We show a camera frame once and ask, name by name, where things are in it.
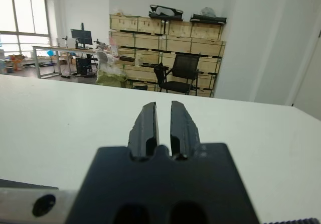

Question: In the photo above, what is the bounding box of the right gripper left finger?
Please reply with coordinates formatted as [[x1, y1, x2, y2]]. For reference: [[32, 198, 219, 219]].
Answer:
[[127, 101, 161, 159]]

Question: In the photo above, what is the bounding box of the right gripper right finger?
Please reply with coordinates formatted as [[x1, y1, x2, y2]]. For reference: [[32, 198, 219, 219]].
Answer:
[[170, 100, 201, 159]]

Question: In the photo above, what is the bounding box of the black chair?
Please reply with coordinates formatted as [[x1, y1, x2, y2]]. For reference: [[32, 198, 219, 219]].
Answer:
[[159, 53, 204, 96]]

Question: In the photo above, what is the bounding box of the olive green bag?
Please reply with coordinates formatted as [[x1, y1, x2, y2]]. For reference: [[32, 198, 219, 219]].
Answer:
[[96, 63, 128, 87]]

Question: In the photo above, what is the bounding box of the white plastic chair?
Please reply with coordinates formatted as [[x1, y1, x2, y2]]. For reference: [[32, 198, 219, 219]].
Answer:
[[96, 50, 109, 70]]

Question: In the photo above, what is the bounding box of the plywood crate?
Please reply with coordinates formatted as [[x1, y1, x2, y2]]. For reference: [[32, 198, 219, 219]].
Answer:
[[167, 20, 193, 38], [191, 37, 227, 58], [164, 35, 193, 55], [109, 31, 136, 48], [137, 17, 167, 36], [134, 33, 164, 52], [109, 14, 139, 33], [190, 22, 224, 41]]

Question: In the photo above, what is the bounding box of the black computer tower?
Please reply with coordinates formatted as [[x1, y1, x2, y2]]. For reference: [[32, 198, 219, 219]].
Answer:
[[76, 57, 91, 76]]

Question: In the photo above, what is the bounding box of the black computer monitor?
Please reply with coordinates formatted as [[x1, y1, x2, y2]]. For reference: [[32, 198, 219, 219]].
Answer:
[[70, 22, 93, 49]]

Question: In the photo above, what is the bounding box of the black flat case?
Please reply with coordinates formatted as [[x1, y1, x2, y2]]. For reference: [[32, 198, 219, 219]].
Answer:
[[189, 14, 228, 24]]

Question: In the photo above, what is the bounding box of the white office desk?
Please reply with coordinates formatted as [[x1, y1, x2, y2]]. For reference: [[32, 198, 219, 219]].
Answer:
[[31, 45, 100, 79]]

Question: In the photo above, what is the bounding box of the grey plastic bag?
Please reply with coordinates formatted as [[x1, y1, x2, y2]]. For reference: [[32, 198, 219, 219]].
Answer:
[[200, 7, 217, 18]]

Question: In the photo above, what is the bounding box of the large window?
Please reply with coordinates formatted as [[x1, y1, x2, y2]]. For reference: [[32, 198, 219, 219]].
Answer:
[[0, 0, 52, 59]]

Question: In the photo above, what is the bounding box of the black frame part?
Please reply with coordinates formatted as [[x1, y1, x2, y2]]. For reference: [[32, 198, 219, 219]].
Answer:
[[148, 4, 184, 22]]

